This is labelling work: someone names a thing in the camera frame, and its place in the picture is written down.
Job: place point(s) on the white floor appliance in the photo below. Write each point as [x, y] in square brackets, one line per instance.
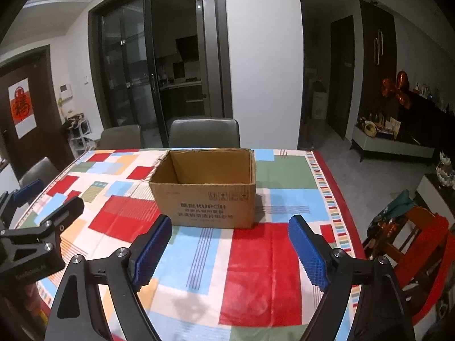
[319, 106]

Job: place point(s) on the tall dark cabinet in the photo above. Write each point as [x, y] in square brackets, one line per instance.
[376, 78]

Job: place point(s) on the dark brown door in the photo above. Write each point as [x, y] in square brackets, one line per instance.
[42, 120]

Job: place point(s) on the gold bowl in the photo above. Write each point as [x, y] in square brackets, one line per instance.
[369, 129]

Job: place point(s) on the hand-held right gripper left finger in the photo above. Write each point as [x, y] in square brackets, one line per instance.
[153, 252]

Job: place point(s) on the white shoe rack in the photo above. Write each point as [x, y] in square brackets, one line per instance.
[80, 138]

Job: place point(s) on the white intercom panel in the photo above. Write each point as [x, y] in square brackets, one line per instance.
[65, 91]

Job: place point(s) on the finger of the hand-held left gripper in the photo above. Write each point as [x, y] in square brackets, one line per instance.
[67, 210]
[30, 189]

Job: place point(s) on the red foil balloons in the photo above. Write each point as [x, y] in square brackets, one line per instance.
[400, 90]

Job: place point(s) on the green cloth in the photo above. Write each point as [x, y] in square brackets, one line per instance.
[398, 207]

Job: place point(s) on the brown cardboard box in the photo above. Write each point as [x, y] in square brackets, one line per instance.
[206, 202]

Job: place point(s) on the glass sliding door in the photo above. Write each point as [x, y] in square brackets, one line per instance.
[124, 78]

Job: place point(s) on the wooden chair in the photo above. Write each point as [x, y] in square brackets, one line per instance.
[408, 234]

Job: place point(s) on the dark interior door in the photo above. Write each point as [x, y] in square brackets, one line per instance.
[341, 78]

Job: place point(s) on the white lotus ornament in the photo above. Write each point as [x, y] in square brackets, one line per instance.
[446, 170]

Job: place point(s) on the red white door poster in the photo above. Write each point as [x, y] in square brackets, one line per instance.
[22, 110]

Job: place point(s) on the grey leather chair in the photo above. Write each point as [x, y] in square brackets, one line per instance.
[37, 172]
[119, 136]
[204, 133]

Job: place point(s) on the colourful patchwork tablecloth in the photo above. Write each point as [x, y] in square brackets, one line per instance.
[256, 273]

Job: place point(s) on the red cloth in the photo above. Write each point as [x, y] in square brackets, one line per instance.
[437, 255]

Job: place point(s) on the long dark cabinet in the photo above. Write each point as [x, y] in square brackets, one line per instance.
[426, 117]

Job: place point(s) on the low white sideboard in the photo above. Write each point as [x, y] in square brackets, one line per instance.
[391, 145]

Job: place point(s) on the grey refrigerator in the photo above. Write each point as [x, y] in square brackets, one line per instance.
[205, 60]

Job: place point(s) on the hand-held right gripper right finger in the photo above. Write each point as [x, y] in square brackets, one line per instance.
[307, 252]

